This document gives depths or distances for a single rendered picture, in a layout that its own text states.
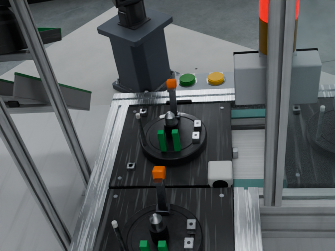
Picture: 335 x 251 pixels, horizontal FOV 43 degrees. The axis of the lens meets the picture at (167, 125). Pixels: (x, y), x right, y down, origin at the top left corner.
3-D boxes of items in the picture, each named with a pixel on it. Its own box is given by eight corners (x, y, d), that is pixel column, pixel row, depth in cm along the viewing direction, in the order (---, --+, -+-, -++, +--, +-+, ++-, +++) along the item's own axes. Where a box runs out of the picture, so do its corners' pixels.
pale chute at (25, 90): (40, 106, 103) (42, 87, 103) (89, 110, 99) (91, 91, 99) (-50, 93, 76) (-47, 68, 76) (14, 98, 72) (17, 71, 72)
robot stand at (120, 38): (145, 63, 133) (133, 3, 120) (181, 77, 125) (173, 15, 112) (111, 88, 126) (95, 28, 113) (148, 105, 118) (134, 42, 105)
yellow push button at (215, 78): (208, 78, 108) (207, 71, 107) (224, 77, 107) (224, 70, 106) (207, 88, 105) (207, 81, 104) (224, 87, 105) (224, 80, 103)
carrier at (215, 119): (129, 112, 103) (118, 69, 94) (231, 108, 99) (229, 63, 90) (109, 193, 85) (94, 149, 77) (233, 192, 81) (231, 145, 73)
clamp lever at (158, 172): (157, 204, 76) (153, 165, 73) (169, 204, 75) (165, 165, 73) (154, 215, 72) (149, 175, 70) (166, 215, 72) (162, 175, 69)
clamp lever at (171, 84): (170, 112, 93) (167, 78, 91) (179, 112, 93) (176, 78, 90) (168, 118, 90) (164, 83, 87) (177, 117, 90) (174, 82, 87)
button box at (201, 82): (177, 92, 114) (174, 73, 110) (258, 88, 111) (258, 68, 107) (175, 109, 109) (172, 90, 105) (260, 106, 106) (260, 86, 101)
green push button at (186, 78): (180, 79, 109) (179, 73, 108) (196, 78, 109) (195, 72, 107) (179, 89, 106) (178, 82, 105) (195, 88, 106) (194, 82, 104)
